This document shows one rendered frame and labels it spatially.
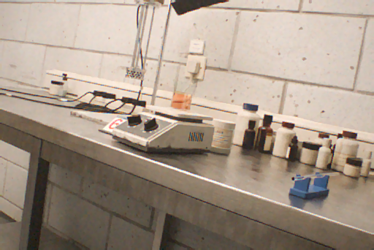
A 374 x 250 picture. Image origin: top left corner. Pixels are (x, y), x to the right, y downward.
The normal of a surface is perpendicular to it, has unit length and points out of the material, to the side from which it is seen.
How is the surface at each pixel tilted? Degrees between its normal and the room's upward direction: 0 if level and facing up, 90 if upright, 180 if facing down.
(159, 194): 90
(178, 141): 90
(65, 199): 90
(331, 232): 90
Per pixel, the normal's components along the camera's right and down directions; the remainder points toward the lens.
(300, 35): -0.59, -0.04
